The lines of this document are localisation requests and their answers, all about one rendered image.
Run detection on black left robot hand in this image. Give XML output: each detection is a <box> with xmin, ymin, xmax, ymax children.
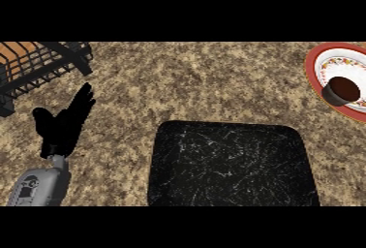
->
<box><xmin>32</xmin><ymin>81</ymin><xmax>98</xmax><ymax>160</ymax></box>

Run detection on black scratched tray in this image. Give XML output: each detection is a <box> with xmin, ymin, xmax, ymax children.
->
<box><xmin>147</xmin><ymin>120</ymin><xmax>322</xmax><ymax>207</ymax></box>

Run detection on red rimmed floral plate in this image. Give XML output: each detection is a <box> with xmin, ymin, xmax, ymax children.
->
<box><xmin>303</xmin><ymin>42</ymin><xmax>366</xmax><ymax>123</ymax></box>

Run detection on black wire basket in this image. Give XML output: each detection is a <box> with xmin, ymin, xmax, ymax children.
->
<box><xmin>0</xmin><ymin>41</ymin><xmax>95</xmax><ymax>118</ymax></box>

